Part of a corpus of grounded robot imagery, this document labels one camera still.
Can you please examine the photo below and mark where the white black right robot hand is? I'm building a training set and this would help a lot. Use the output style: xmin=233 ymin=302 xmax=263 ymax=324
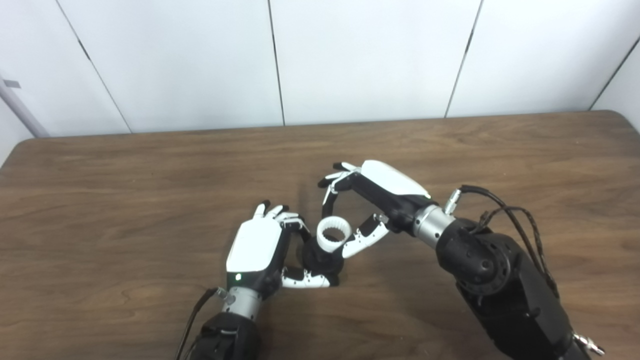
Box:
xmin=318 ymin=160 xmax=433 ymax=259

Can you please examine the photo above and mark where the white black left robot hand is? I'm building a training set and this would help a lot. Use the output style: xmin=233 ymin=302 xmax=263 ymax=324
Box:
xmin=226 ymin=200 xmax=332 ymax=301

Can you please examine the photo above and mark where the round black plastic part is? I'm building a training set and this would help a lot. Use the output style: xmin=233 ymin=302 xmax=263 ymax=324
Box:
xmin=301 ymin=235 xmax=345 ymax=287

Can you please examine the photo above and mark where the white plastic ring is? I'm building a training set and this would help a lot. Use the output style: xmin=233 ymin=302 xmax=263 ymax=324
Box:
xmin=316 ymin=216 xmax=355 ymax=252

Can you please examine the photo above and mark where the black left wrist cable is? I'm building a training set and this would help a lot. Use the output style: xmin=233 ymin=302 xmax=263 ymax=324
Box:
xmin=175 ymin=287 xmax=222 ymax=360

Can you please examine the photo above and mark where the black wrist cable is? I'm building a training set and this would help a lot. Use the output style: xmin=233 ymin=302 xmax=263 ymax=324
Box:
xmin=445 ymin=185 xmax=560 ymax=299
xmin=175 ymin=287 xmax=222 ymax=360

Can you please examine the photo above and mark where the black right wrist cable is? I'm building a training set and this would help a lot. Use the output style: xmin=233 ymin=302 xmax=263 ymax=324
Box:
xmin=445 ymin=185 xmax=560 ymax=299

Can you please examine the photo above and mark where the gray wall corner post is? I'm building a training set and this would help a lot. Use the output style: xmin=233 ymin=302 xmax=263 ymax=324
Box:
xmin=0 ymin=75 xmax=51 ymax=138

